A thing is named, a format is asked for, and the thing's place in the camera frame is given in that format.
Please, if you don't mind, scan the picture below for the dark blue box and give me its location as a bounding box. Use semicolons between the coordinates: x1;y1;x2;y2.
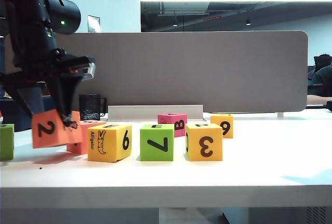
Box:
0;96;66;133

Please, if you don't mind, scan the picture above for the orange block 2 Queen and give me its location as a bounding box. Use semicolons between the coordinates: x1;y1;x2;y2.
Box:
31;109;84;149

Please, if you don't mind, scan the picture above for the person in dark green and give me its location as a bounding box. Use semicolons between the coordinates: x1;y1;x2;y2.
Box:
308;53;332;105

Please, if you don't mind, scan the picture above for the brown desk partition panel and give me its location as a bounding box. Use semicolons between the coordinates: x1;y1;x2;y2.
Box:
4;30;309;114

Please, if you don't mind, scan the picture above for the black mug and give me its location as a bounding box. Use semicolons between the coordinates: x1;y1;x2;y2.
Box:
78;94;108;121

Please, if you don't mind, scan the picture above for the yellow block 6 Alligator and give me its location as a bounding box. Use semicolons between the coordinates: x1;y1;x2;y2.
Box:
87;123;132;162

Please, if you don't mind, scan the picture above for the yellow block with 9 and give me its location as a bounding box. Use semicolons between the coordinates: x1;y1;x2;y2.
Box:
210;114;234;139

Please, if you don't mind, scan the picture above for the silver wall plate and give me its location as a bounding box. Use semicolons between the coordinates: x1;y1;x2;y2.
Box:
87;15;101;34

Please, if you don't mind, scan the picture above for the green foam block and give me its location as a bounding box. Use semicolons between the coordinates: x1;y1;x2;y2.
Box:
0;123;15;161

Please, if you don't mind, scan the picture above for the yellow block 3 and T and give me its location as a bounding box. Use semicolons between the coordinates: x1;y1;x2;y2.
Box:
185;123;223;162

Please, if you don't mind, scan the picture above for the green block 7 Nest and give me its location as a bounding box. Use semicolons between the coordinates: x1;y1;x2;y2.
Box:
140;124;175;162

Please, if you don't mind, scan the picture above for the pink block with B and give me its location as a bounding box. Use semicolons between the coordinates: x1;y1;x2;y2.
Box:
157;113;188;138

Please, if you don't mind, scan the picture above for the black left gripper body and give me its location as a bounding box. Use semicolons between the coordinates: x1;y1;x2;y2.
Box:
0;48;96;92

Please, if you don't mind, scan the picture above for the black office chair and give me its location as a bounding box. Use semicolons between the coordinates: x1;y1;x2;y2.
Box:
313;55;332;74

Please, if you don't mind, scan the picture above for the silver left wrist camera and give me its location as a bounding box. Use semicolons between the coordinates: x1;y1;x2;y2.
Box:
82;62;97;80

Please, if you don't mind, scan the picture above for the orange block X F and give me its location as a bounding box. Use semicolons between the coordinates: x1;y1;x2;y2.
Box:
66;120;107;155

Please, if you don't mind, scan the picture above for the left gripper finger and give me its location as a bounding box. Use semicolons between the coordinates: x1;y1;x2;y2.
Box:
46;76;84;123
9;86;46;118

